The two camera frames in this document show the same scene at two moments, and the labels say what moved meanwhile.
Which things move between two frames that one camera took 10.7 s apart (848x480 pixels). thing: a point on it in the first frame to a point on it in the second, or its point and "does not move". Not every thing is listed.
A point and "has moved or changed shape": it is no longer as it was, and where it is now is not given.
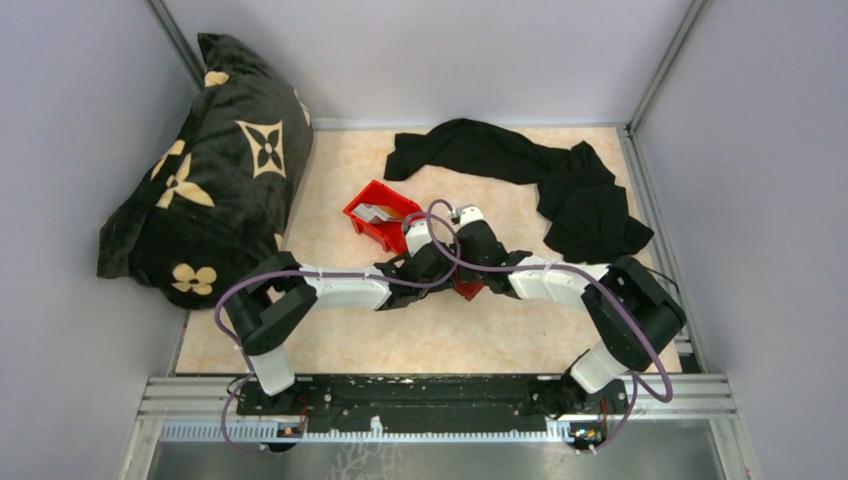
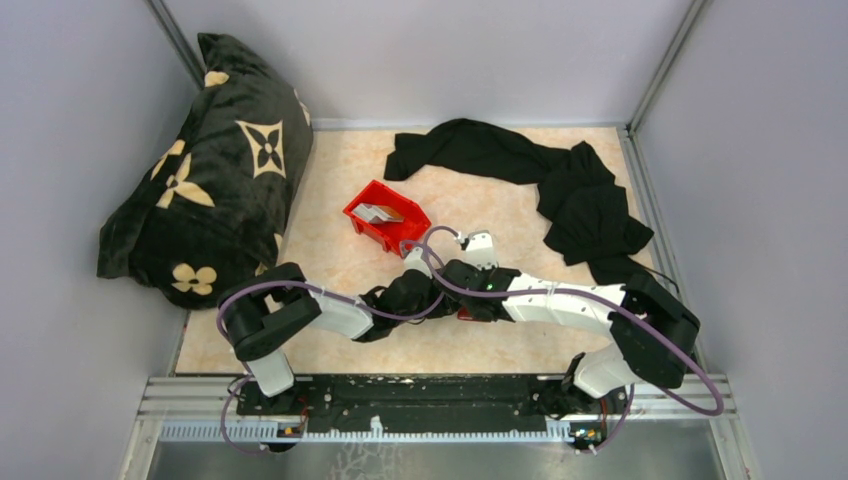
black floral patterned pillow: (220, 196) does not move
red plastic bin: (380, 212) does not move
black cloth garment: (589, 219) does not move
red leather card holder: (469, 288) has moved or changed shape
